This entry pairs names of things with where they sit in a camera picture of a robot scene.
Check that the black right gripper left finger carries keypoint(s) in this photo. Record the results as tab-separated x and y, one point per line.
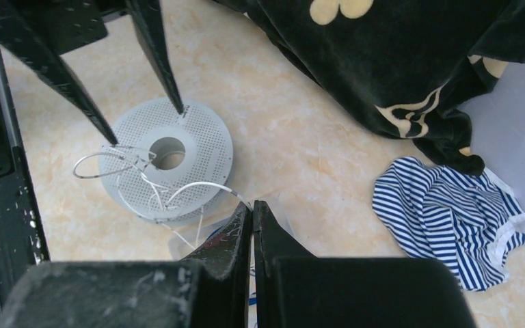
219	281

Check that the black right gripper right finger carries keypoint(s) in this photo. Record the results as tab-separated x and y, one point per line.
298	289

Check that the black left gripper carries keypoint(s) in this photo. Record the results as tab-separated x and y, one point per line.
47	28

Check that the blue white striped cloth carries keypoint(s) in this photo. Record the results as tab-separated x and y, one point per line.
469	223

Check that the black blanket with beige flowers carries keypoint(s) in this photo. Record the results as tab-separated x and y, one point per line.
401	68

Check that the white perforated cable spool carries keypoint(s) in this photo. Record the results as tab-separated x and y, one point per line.
166	166

